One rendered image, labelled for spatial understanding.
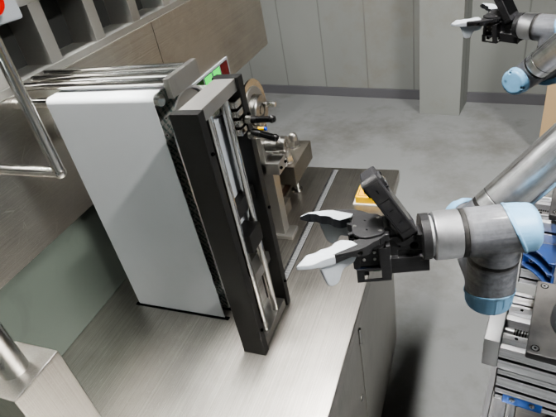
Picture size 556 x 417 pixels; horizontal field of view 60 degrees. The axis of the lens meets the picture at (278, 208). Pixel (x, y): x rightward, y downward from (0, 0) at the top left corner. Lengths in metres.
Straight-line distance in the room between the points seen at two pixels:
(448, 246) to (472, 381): 1.40
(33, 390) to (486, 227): 0.69
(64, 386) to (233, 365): 0.34
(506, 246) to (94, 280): 0.92
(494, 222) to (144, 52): 0.99
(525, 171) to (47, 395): 0.82
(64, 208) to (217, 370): 0.49
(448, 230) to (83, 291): 0.85
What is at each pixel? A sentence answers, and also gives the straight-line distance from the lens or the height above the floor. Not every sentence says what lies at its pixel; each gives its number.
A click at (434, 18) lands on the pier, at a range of 3.75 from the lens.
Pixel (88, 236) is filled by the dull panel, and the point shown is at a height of 1.08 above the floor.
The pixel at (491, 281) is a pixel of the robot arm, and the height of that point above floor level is 1.14.
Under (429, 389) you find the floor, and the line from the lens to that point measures 2.05.
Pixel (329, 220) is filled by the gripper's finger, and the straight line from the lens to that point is 0.78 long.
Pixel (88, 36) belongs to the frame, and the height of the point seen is 1.47.
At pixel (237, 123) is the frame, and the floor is 1.37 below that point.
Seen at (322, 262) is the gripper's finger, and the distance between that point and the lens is 0.68.
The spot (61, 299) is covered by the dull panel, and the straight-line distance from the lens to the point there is 1.19.
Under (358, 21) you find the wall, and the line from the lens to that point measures 4.22.
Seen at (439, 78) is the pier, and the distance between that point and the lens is 3.87.
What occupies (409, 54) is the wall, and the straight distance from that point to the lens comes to 4.17.
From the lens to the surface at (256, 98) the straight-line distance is 1.15.
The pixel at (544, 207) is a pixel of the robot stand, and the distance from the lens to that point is 1.66.
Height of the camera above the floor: 1.69
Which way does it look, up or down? 34 degrees down
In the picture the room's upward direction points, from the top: 12 degrees counter-clockwise
